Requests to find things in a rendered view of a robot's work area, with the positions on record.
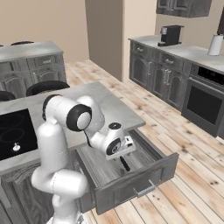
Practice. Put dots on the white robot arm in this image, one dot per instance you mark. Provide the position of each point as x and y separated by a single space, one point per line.
55 145

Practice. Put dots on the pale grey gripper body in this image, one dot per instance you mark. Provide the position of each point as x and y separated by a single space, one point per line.
122 151

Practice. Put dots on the grey wall cupboards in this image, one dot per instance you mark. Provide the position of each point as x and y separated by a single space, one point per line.
183 7

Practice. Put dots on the black oven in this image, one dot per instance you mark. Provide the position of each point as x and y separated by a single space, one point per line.
204 102

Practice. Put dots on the small white hob knob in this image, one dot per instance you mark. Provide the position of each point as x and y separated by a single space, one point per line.
16 147

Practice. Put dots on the black hob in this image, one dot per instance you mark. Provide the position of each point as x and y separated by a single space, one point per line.
14 131

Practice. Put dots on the grey island cupboard run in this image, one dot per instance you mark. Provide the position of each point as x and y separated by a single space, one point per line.
38 70

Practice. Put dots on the white paper towel roll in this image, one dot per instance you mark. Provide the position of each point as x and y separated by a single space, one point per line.
215 45

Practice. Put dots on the grey counter cupboard run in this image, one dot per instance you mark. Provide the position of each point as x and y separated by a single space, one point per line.
157 73

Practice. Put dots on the grey cupboard door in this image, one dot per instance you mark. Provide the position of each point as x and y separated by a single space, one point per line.
26 198

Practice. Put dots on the black round stool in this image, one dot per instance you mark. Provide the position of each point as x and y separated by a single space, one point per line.
46 86
6 95
22 42

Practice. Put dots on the grey wooden drawer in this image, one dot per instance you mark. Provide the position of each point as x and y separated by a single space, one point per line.
128 186

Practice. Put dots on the black coffee machine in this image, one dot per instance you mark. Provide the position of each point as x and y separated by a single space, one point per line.
170 35

